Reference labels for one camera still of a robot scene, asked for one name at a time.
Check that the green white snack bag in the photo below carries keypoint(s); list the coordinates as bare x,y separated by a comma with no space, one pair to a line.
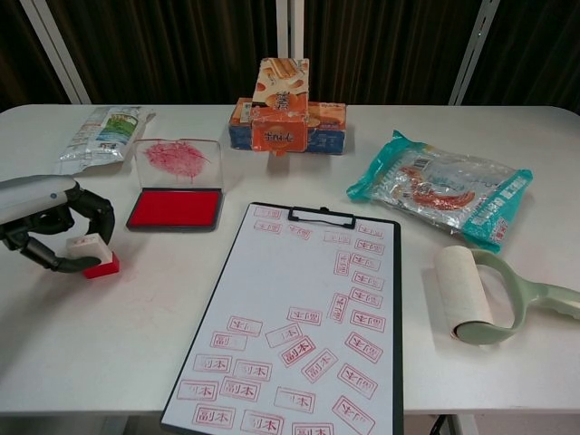
104,136

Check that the dark pleated curtain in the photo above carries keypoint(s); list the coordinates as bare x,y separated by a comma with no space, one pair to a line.
181,45

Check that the black clipboard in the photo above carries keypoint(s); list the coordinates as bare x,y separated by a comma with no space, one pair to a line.
398,340

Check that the teal clear snack bag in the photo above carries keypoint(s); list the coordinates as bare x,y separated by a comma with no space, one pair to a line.
453,190

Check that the blue orange biscuit box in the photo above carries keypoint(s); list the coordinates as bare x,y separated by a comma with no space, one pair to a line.
326,127

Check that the red ink pad clear lid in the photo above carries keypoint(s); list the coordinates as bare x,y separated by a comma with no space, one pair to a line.
174,208

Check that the small red white rubber stamp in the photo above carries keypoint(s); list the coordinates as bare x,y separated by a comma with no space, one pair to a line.
106,269

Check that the white paper with red stamps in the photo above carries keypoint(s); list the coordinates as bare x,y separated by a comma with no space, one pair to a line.
281,281

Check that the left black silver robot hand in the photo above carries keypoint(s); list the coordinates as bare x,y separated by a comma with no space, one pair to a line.
31,195

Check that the white frame post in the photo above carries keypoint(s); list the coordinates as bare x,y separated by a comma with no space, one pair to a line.
290,27
59,54
473,50

